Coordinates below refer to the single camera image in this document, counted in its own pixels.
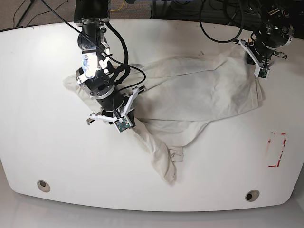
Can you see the table cable grommet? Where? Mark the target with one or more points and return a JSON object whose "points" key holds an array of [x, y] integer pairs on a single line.
{"points": [[43, 186], [252, 195]]}

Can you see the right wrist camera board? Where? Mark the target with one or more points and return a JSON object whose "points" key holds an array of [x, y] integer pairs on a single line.
{"points": [[122, 124]]}

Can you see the white t-shirt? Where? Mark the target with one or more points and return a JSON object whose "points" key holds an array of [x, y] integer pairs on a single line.
{"points": [[183, 95]]}

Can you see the left table cable grommet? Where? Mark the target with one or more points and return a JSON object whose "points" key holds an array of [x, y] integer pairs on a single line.
{"points": [[43, 186]]}

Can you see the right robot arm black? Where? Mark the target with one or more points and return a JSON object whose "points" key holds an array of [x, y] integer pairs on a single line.
{"points": [[97, 76]]}

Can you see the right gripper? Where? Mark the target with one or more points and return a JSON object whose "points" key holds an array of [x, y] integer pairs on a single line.
{"points": [[115, 105]]}

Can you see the red tape rectangle marking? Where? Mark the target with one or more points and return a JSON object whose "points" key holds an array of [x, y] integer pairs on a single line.
{"points": [[275, 148]]}

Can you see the right table cable grommet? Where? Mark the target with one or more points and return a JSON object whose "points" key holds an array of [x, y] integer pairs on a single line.
{"points": [[252, 195]]}

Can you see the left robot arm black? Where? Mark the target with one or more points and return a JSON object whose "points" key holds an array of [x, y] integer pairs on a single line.
{"points": [[274, 31]]}

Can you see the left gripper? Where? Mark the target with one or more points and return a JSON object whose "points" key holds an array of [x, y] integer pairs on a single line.
{"points": [[257, 52]]}

